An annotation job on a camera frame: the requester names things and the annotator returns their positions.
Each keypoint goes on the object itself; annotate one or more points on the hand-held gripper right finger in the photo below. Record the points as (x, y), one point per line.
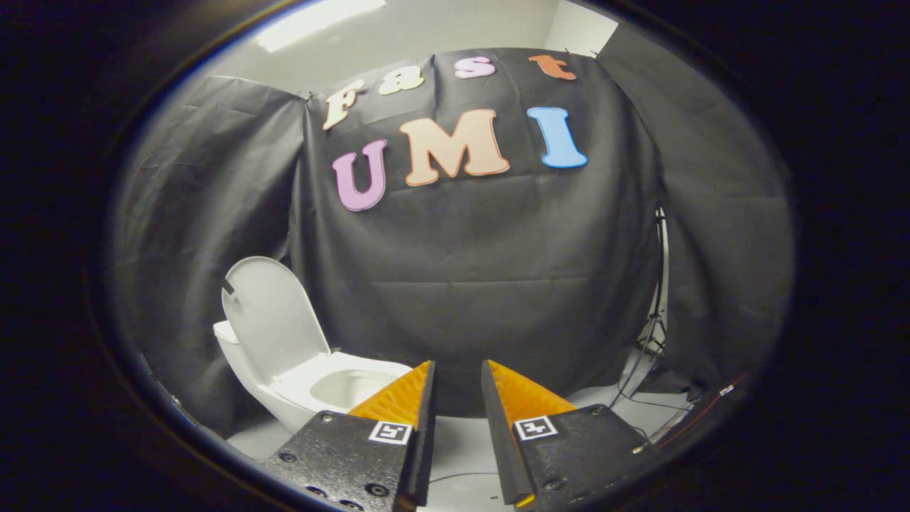
(498, 441)

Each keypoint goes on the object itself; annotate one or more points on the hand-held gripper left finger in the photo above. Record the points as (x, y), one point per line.
(423, 441)

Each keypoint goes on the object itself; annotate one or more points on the white toilet lid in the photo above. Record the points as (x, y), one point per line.
(274, 320)

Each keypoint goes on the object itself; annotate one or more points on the white ceramic toilet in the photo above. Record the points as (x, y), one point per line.
(298, 398)

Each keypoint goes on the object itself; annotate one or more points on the black backdrop cloth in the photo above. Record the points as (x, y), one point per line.
(483, 270)

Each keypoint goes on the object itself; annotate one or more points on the black tripod light stand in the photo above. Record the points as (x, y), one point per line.
(662, 284)

